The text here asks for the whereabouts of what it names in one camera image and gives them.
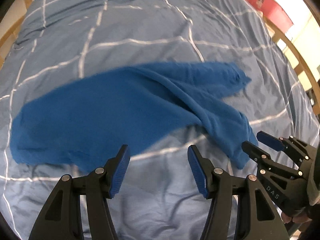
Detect red box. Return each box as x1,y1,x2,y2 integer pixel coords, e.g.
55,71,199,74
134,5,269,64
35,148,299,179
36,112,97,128
246,0,293,33

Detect person's right hand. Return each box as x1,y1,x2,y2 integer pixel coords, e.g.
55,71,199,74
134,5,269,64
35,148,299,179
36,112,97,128
281,206,312,224

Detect blue checked duvet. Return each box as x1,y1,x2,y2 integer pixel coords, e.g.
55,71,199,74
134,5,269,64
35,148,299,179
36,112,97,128
1,0,319,239

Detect wooden bed frame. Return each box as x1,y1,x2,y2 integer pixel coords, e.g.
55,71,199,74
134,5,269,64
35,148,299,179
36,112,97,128
1,0,319,115

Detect blue fleece pants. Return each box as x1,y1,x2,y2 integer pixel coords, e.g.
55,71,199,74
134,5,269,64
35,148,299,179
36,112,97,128
10,62,257,172

